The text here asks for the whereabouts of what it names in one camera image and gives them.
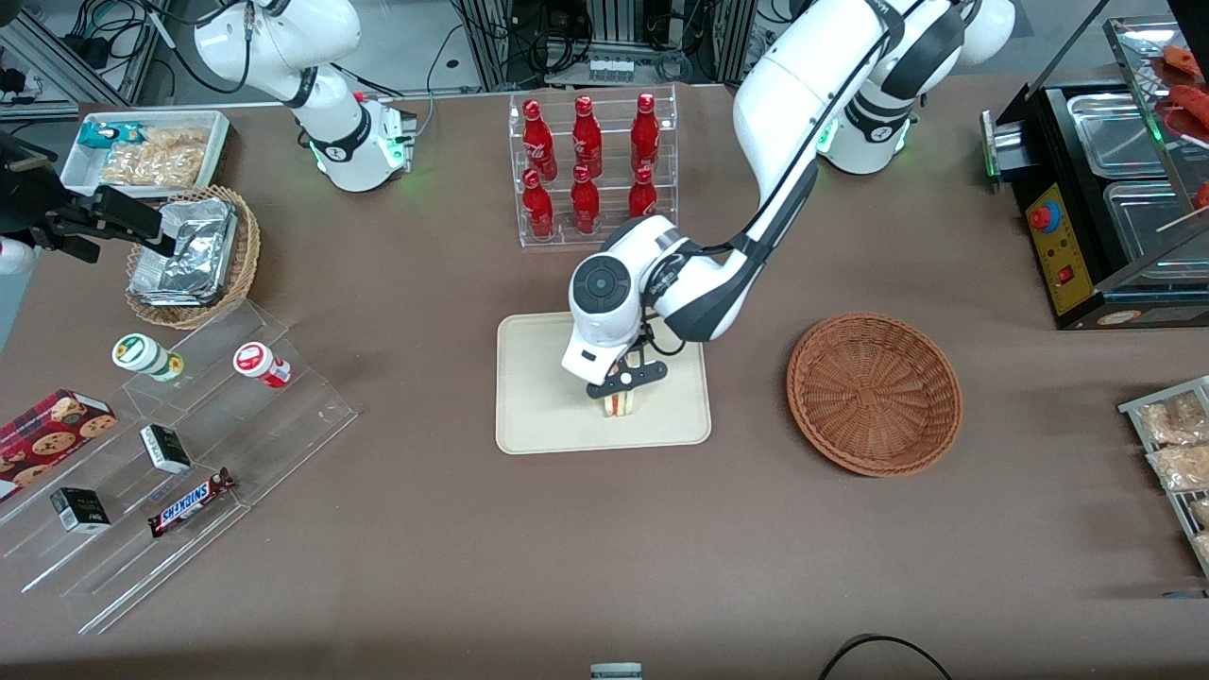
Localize triangular sandwich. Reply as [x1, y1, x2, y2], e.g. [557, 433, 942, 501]
[601, 357, 640, 419]

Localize beige plastic serving tray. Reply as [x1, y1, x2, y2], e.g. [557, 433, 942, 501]
[496, 312, 712, 456]

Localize tan wicker basket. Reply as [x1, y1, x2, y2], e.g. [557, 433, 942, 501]
[125, 185, 262, 331]

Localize brown round wicker basket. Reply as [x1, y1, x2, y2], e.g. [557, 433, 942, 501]
[787, 313, 963, 478]

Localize clear bag of crackers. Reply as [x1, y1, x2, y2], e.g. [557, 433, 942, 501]
[99, 127, 210, 189]

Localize white rectangular plastic bin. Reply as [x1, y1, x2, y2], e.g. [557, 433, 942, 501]
[60, 110, 232, 197]

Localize silver foil containers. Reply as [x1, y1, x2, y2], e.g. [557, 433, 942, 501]
[128, 197, 238, 309]

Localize teal snack packet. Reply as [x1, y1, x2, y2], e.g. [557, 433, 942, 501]
[77, 122, 145, 151]

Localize green lidded white cup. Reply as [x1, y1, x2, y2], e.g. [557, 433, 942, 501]
[111, 333, 186, 383]

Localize red cola bottle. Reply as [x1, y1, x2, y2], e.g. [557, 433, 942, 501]
[628, 165, 659, 221]
[521, 169, 555, 241]
[522, 99, 557, 181]
[571, 95, 604, 179]
[570, 164, 601, 236]
[631, 92, 661, 175]

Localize red cookie box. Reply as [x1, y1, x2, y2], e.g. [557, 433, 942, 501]
[0, 389, 118, 503]

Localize red lidded white cup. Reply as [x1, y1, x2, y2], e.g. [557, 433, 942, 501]
[232, 342, 293, 390]

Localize small dark green box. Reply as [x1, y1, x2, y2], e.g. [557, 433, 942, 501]
[140, 424, 194, 475]
[49, 487, 112, 535]

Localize clear acrylic stepped stand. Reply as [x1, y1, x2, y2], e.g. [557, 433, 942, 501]
[0, 299, 359, 637]

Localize clear acrylic bottle rack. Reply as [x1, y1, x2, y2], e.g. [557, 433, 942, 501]
[509, 84, 679, 249]

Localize Snickers chocolate bar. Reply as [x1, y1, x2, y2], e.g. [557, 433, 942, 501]
[147, 467, 237, 539]

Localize black hot food display machine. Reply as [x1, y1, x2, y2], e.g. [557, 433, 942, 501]
[979, 0, 1209, 332]

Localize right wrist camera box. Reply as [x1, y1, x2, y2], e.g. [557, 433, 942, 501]
[0, 130, 75, 239]

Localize aluminium profile frame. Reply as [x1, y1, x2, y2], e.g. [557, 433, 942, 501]
[0, 0, 173, 119]

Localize aluminium frame rack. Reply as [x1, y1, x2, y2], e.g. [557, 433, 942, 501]
[451, 0, 790, 93]

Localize black cable loop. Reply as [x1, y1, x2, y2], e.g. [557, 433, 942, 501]
[818, 635, 956, 680]

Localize grey wire rack tray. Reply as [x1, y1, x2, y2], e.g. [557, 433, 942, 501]
[1118, 375, 1209, 579]

